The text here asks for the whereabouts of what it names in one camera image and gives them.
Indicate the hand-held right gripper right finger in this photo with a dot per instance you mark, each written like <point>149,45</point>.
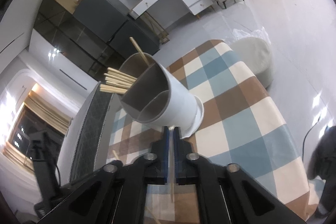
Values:
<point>210,179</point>

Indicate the white grey utensil holder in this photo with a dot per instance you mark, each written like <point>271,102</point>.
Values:
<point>181,98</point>

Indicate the clear plastic bag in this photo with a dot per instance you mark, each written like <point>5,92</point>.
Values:
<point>246,33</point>

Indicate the beige curtain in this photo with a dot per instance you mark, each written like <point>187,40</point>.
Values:
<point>50,113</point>

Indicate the checkered tablecloth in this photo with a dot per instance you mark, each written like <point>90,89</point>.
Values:
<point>236,108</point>

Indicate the grey quilted mattress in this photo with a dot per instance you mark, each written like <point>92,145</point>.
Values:
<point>92,121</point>

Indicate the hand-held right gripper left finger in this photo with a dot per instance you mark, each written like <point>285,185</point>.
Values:
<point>131,179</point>

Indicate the grey fridge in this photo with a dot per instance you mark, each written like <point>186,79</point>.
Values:
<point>105,14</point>

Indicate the window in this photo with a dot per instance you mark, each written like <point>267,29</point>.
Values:
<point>29,129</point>

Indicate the black floor device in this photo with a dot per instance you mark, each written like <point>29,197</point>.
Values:
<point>324,161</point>

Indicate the wooden chopstick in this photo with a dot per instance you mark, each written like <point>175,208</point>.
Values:
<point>115,155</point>
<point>139,50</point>

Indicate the white wardrobe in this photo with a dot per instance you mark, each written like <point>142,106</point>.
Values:
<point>52,66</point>

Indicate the dark glass cabinet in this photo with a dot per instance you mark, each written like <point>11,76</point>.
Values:
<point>60,29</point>

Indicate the bunch of wooden chopsticks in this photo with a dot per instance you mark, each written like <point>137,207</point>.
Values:
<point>118,79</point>

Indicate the white pouf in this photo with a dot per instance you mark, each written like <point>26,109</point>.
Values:
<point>254,61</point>

